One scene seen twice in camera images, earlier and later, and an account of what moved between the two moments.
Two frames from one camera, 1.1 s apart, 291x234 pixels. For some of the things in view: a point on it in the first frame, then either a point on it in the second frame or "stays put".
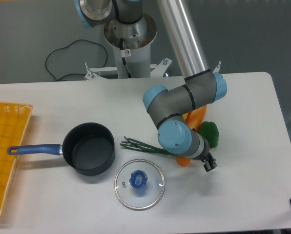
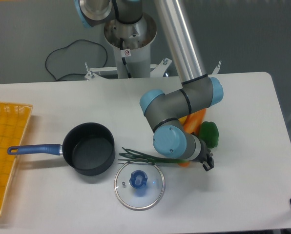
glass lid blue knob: x=139 y=184 stays put
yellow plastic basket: x=8 y=124 stays put
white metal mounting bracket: x=155 y=70 stays put
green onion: x=134 y=144 → x=136 y=156
